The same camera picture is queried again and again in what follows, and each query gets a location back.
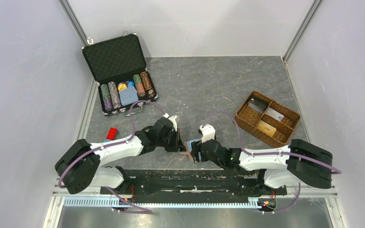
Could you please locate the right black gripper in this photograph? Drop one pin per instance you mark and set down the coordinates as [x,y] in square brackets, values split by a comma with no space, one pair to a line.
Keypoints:
[196,148]

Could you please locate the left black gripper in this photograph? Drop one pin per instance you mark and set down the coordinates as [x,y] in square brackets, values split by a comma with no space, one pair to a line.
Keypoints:
[180,147]

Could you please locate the brown leather card holder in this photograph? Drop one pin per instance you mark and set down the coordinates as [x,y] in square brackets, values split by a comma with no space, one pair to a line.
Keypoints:
[188,146]

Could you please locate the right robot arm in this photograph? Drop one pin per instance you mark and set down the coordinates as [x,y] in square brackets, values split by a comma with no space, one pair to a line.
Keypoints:
[298,162]

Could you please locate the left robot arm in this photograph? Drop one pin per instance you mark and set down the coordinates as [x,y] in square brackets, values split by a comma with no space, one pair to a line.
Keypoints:
[86,164]

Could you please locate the gold card in basket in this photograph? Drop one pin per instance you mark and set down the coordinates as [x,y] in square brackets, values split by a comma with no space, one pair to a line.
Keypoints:
[266,128]

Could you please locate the blue playing card deck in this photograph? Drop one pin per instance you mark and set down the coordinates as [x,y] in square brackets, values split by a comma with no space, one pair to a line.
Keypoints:
[128,96]

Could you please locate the dark card in basket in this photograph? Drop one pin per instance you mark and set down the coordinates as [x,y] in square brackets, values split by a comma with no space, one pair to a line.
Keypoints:
[257,104]

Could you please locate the white card in basket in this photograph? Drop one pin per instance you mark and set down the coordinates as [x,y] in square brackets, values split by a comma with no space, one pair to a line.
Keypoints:
[274,114]

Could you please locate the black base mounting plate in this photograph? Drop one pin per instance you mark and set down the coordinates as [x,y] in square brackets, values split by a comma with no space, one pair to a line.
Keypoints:
[195,186]

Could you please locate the red blue toy block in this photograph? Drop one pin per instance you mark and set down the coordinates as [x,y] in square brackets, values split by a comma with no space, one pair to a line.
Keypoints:
[112,134]

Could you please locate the brown wicker divided basket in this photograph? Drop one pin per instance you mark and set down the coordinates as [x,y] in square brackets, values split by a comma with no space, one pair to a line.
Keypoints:
[247,119]

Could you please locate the brown orange chip stack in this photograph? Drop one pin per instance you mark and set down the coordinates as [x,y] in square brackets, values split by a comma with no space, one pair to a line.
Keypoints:
[147,84]

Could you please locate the grey purple chip stack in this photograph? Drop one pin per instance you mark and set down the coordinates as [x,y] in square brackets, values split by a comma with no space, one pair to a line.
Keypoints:
[114,94]

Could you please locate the green red chip stack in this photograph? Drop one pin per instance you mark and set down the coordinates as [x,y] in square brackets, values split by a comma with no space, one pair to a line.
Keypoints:
[139,85]

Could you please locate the green purple chip stack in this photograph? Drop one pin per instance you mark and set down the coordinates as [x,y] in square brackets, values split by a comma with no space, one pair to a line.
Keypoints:
[106,97]

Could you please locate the black poker chip case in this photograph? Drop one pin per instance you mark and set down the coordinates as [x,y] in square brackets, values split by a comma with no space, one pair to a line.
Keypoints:
[117,60]

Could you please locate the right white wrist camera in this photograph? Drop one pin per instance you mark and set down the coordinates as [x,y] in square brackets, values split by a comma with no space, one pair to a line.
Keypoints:
[208,132]

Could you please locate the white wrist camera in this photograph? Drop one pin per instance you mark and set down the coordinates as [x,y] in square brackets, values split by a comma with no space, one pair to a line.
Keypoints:
[174,119]
[208,132]

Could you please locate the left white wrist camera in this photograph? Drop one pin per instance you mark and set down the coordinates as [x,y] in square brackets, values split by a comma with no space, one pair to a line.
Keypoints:
[174,119]

